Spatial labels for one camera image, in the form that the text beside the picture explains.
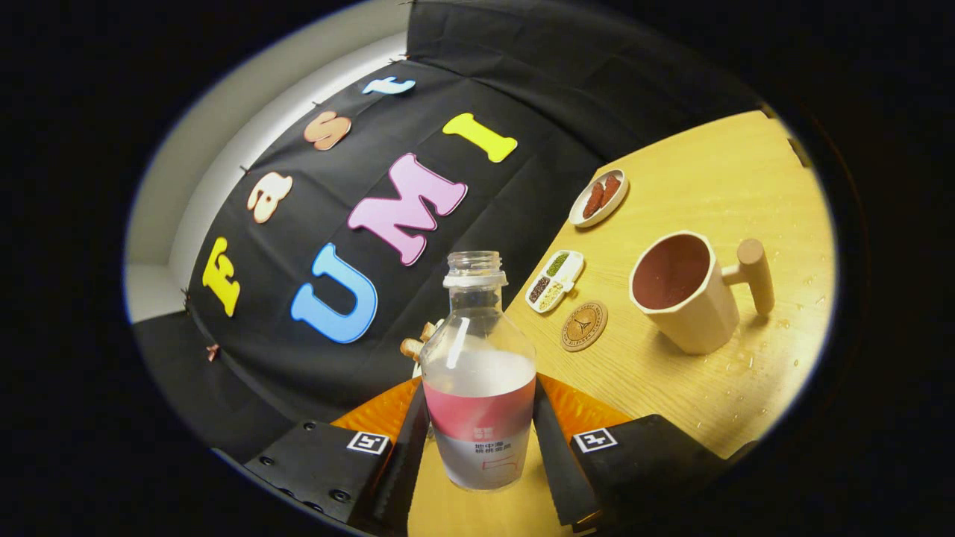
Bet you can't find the white round plate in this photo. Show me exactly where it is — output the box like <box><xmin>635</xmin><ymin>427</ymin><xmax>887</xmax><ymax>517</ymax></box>
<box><xmin>569</xmin><ymin>169</ymin><xmax>630</xmax><ymax>228</ymax></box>

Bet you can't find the round wooden coaster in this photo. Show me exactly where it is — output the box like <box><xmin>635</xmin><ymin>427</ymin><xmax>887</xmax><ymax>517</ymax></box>
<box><xmin>560</xmin><ymin>300</ymin><xmax>609</xmax><ymax>353</ymax></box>

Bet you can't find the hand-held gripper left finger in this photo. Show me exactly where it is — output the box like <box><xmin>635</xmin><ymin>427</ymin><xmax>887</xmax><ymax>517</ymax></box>
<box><xmin>245</xmin><ymin>377</ymin><xmax>432</xmax><ymax>536</ymax></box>

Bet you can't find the white divided bean dish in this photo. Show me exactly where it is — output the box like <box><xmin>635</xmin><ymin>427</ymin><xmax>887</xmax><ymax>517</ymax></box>
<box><xmin>525</xmin><ymin>250</ymin><xmax>585</xmax><ymax>314</ymax></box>

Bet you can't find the clear juice bottle red label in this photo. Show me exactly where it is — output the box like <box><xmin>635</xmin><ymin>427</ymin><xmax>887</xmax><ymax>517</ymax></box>
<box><xmin>419</xmin><ymin>251</ymin><xmax>537</xmax><ymax>492</ymax></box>

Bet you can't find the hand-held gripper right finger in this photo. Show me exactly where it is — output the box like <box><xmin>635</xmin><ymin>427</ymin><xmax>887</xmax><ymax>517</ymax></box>
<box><xmin>531</xmin><ymin>373</ymin><xmax>758</xmax><ymax>534</ymax></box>

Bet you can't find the wooden table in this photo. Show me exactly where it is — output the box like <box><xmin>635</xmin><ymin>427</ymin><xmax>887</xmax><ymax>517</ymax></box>
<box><xmin>407</xmin><ymin>110</ymin><xmax>836</xmax><ymax>537</ymax></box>

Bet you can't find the black backdrop cloth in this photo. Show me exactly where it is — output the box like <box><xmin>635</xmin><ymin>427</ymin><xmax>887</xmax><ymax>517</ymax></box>
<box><xmin>131</xmin><ymin>0</ymin><xmax>762</xmax><ymax>463</ymax></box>

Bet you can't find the cream cup wooden handle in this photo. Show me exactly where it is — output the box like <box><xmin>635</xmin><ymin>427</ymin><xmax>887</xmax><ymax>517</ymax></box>
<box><xmin>629</xmin><ymin>230</ymin><xmax>775</xmax><ymax>355</ymax></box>

